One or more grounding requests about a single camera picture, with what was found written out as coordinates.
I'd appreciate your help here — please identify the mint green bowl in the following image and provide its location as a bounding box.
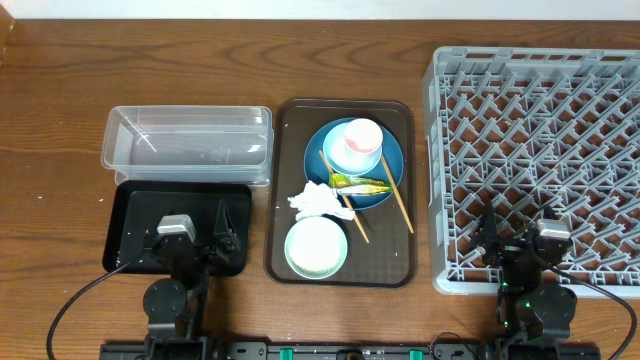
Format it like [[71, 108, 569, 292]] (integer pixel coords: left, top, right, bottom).
[[284, 217, 348, 280]]

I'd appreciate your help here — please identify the white napkin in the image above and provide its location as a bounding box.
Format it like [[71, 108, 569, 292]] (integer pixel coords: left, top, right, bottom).
[[288, 181, 355, 221]]

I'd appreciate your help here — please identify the wooden chopstick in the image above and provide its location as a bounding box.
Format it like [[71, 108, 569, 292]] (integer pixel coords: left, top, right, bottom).
[[381, 154, 414, 234], [318, 150, 370, 244]]

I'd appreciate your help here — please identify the yellow green snack wrapper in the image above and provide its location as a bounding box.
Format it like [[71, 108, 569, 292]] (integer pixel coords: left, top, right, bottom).
[[329, 173, 393, 196]]

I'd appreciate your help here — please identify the pink cup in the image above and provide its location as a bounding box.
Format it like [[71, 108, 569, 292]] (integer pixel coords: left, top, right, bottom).
[[344, 118, 383, 154]]

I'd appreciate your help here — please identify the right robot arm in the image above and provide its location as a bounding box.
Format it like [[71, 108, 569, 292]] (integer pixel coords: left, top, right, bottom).
[[471, 203, 577, 359]]

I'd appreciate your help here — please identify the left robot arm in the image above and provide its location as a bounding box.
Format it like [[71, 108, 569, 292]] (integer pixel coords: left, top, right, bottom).
[[143, 199, 246, 360]]

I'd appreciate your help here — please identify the black waste tray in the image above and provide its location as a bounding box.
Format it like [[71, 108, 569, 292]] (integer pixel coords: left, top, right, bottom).
[[102, 180, 252, 272]]

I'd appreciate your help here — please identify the grey dishwasher rack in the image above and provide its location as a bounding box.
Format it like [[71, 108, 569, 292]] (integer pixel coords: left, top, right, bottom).
[[422, 47, 639, 299]]

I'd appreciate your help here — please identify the clear plastic waste bin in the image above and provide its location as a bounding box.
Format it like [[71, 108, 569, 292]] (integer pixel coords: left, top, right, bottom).
[[101, 105, 274, 186]]

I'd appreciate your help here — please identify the brown serving tray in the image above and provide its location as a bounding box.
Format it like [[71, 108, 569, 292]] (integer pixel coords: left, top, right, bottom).
[[264, 99, 417, 288]]

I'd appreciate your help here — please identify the light blue bowl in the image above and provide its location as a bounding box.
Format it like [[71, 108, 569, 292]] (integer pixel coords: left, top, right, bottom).
[[323, 126, 382, 175]]

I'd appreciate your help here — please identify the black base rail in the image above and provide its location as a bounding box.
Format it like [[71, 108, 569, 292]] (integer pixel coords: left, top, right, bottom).
[[98, 340, 602, 360]]

